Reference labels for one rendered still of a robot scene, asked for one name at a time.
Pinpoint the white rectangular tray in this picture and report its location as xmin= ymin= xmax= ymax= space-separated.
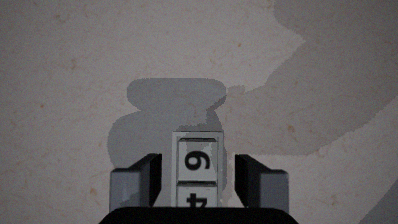
xmin=171 ymin=131 xmax=223 ymax=207

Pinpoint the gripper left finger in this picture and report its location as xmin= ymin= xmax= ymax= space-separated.
xmin=109 ymin=153 xmax=162 ymax=213

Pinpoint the grey number cube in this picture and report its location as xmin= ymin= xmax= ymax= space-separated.
xmin=176 ymin=180 xmax=217 ymax=207
xmin=177 ymin=138 xmax=218 ymax=181

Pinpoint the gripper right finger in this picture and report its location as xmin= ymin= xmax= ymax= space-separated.
xmin=235 ymin=154 xmax=289 ymax=214

